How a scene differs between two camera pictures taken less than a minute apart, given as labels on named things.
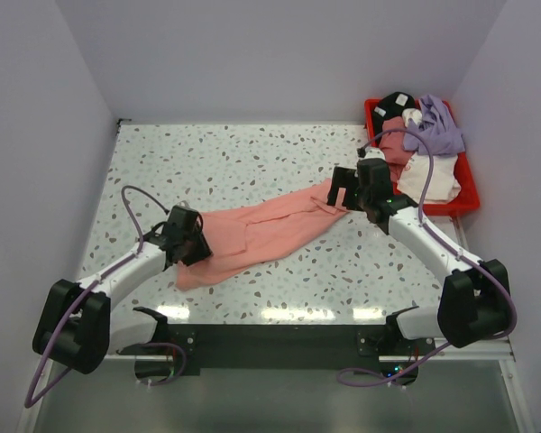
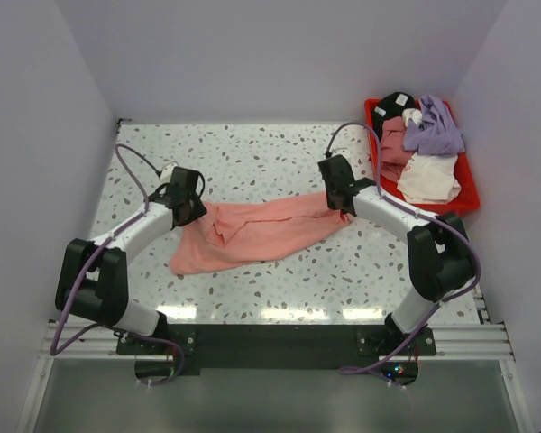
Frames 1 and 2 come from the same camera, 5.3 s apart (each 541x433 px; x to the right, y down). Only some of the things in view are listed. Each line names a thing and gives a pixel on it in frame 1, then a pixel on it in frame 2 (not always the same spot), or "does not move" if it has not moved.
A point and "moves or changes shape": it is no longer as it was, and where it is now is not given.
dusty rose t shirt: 391,146 does not move
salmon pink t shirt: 240,238 moves or changes shape
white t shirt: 414,179 does not move
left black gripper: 203,250 to 198,211
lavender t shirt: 437,126 does not move
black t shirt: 391,105 does not move
